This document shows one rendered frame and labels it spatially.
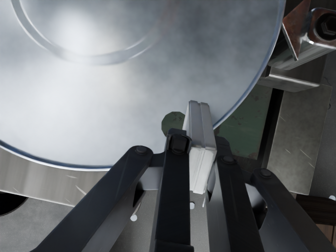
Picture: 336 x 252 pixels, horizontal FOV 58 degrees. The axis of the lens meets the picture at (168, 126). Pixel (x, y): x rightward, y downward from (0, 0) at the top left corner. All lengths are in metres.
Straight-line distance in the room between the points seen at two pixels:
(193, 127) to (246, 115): 0.21
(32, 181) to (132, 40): 0.13
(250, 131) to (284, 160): 0.06
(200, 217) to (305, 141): 0.71
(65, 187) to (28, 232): 0.92
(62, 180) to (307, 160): 0.29
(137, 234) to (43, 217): 0.32
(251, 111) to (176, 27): 0.18
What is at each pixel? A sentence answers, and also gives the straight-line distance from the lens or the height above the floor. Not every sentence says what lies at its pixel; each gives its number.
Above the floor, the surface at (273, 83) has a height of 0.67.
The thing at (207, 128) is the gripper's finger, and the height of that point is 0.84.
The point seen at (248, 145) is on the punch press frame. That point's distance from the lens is 0.39.
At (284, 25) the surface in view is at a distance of 0.26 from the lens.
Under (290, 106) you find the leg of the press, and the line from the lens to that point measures 0.41.
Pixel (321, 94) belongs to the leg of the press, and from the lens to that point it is 0.42.
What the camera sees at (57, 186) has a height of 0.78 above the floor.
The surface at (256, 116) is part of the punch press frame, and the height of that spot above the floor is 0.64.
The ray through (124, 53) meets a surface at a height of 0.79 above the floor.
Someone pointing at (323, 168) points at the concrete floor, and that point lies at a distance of 1.16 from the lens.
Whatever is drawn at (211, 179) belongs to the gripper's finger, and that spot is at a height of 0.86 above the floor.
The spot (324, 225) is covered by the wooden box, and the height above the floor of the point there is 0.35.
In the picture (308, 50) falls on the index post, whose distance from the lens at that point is 0.27.
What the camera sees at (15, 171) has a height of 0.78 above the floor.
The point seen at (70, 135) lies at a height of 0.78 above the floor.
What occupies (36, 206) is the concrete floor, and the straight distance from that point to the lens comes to 1.13.
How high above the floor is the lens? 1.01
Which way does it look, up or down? 89 degrees down
